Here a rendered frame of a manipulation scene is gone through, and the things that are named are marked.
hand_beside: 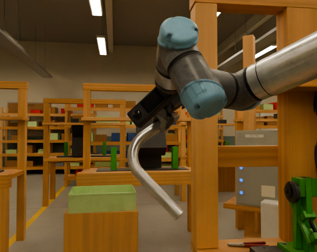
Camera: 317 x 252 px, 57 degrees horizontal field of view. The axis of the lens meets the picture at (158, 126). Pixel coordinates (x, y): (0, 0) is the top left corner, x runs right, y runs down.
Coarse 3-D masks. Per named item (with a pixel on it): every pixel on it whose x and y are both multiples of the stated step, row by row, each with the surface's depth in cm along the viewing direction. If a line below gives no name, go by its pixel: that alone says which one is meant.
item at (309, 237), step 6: (312, 210) 102; (300, 216) 103; (306, 216) 100; (312, 216) 101; (300, 222) 102; (312, 222) 100; (300, 228) 102; (306, 228) 101; (312, 228) 99; (306, 234) 99; (312, 234) 97; (306, 240) 98; (312, 240) 97
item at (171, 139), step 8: (80, 104) 746; (96, 104) 755; (104, 104) 758; (128, 104) 767; (176, 112) 822; (80, 120) 748; (64, 128) 734; (176, 128) 820; (64, 136) 734; (96, 136) 752; (104, 136) 756; (112, 136) 756; (128, 136) 759; (168, 136) 780; (176, 136) 820; (96, 144) 741; (112, 144) 747; (128, 144) 753; (168, 144) 768; (176, 144) 771; (168, 152) 818; (168, 160) 767; (64, 168) 732; (64, 176) 731; (72, 176) 734; (64, 184) 731
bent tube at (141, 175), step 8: (152, 128) 82; (136, 136) 81; (144, 136) 81; (136, 144) 80; (128, 152) 79; (136, 152) 79; (128, 160) 78; (136, 160) 78; (136, 168) 77; (136, 176) 76; (144, 176) 76; (144, 184) 75; (152, 184) 75; (152, 192) 74; (160, 192) 74; (160, 200) 74; (168, 200) 73; (168, 208) 73; (176, 208) 72; (176, 216) 72
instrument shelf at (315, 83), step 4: (312, 80) 107; (316, 80) 107; (304, 84) 107; (308, 84) 107; (312, 84) 107; (316, 84) 107; (292, 88) 111; (296, 88) 111; (300, 88) 111; (304, 88) 111; (308, 88) 111; (312, 88) 111; (316, 88) 111
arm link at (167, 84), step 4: (156, 72) 63; (156, 76) 64; (160, 76) 62; (156, 80) 65; (160, 80) 63; (164, 80) 63; (168, 80) 62; (160, 84) 64; (164, 84) 64; (168, 84) 63; (172, 84) 63; (164, 88) 65; (168, 88) 64; (172, 88) 64
